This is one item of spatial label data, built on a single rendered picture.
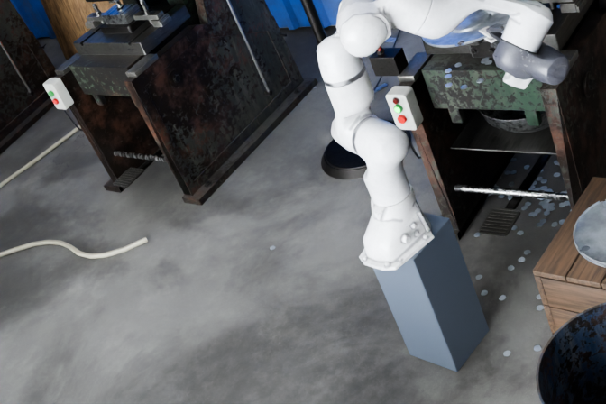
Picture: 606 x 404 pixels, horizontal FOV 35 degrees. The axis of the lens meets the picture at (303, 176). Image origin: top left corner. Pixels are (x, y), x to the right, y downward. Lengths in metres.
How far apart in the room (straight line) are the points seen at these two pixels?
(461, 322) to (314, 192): 1.19
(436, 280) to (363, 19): 0.82
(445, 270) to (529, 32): 0.73
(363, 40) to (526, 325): 1.12
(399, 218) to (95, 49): 2.00
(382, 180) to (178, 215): 1.74
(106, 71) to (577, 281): 2.26
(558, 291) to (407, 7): 0.86
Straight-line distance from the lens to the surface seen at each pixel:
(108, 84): 4.09
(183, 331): 3.47
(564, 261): 2.58
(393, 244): 2.55
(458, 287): 2.77
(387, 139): 2.37
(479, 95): 2.94
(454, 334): 2.80
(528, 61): 2.37
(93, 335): 3.70
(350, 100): 2.36
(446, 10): 2.29
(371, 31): 2.22
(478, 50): 2.93
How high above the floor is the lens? 2.05
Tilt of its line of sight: 31 degrees down
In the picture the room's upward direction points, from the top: 24 degrees counter-clockwise
